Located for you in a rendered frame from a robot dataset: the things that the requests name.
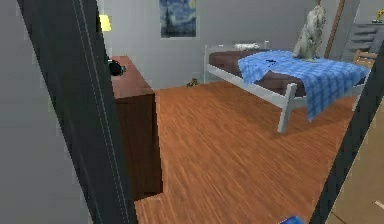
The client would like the small yellow figure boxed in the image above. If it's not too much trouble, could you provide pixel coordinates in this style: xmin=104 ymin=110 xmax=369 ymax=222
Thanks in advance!
xmin=371 ymin=9 xmax=384 ymax=24

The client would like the blue night sky painting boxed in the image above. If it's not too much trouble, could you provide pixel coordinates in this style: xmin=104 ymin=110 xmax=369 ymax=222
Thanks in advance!
xmin=159 ymin=0 xmax=197 ymax=39

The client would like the yellow lamp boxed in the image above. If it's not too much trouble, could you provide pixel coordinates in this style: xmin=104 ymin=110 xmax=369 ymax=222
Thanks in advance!
xmin=98 ymin=14 xmax=113 ymax=33

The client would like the brown wooden pole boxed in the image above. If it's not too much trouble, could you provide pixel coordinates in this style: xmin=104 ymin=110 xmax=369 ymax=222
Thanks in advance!
xmin=323 ymin=0 xmax=347 ymax=60

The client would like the grey shelf unit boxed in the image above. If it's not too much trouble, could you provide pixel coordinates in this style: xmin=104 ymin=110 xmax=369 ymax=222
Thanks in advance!
xmin=342 ymin=21 xmax=384 ymax=63

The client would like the blue object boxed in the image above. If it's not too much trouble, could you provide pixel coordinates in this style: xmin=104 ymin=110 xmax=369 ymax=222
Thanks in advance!
xmin=277 ymin=215 xmax=306 ymax=224

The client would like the dark brown wooden dresser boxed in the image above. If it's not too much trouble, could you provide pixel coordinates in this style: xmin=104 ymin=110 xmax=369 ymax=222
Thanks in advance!
xmin=107 ymin=55 xmax=164 ymax=202

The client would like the white frame bed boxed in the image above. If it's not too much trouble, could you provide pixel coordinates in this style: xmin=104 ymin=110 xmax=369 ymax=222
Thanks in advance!
xmin=203 ymin=41 xmax=372 ymax=134

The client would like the black round alarm clock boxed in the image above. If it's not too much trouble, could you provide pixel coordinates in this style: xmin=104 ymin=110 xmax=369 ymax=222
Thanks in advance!
xmin=107 ymin=59 xmax=127 ymax=77

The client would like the blue plaid blanket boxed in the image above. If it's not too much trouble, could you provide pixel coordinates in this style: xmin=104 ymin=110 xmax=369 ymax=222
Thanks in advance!
xmin=237 ymin=49 xmax=372 ymax=123

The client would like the wooden chair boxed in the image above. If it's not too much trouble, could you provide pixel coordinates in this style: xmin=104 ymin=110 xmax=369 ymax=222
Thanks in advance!
xmin=352 ymin=49 xmax=379 ymax=70

